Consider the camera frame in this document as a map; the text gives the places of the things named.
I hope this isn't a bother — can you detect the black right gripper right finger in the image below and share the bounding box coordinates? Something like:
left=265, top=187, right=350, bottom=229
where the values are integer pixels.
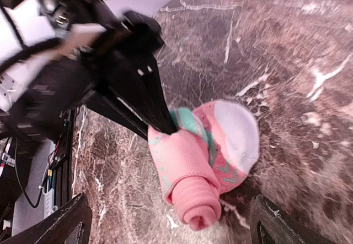
left=249, top=194, right=334, bottom=244

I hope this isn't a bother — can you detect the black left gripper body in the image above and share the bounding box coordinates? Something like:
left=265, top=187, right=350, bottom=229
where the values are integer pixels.
left=10, top=10, right=164, bottom=134

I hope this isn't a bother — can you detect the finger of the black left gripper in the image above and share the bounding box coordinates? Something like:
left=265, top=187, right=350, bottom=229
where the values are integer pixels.
left=107, top=52, right=177, bottom=133
left=82, top=89, right=149, bottom=140

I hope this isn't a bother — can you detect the pink patterned long sock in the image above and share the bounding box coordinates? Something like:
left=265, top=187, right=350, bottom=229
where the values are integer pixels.
left=148, top=100, right=260, bottom=231

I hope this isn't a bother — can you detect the black front table rail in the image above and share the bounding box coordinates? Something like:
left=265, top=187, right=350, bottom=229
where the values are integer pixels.
left=52, top=111, right=76, bottom=208

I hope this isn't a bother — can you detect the white slotted cable duct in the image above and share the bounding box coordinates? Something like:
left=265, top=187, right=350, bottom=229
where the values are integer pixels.
left=44, top=189, right=58, bottom=218

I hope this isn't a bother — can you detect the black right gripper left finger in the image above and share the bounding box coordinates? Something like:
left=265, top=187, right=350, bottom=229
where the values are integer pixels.
left=3, top=193, right=92, bottom=243

